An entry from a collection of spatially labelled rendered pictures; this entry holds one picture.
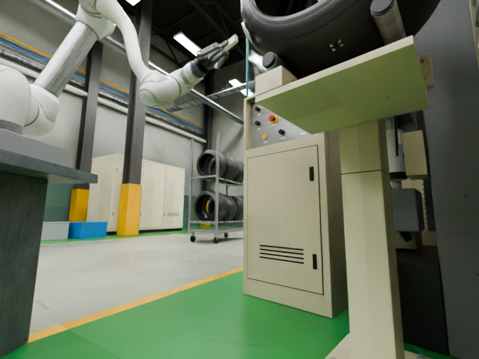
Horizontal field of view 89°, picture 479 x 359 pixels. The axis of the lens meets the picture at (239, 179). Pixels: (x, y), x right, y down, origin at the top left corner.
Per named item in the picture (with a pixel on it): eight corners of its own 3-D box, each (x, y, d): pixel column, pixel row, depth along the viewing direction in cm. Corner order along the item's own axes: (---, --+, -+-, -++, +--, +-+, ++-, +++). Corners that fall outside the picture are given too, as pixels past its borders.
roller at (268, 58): (313, 100, 96) (323, 95, 93) (316, 110, 95) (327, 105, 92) (259, 58, 70) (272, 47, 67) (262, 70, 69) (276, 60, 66)
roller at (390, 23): (399, 71, 77) (416, 66, 74) (399, 85, 77) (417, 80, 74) (369, -3, 52) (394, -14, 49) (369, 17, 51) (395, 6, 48)
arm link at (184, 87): (202, 83, 118) (185, 92, 109) (182, 97, 128) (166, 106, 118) (189, 62, 115) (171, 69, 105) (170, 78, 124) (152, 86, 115)
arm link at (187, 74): (196, 72, 117) (204, 65, 113) (197, 88, 115) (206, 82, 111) (180, 63, 110) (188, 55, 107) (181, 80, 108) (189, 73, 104)
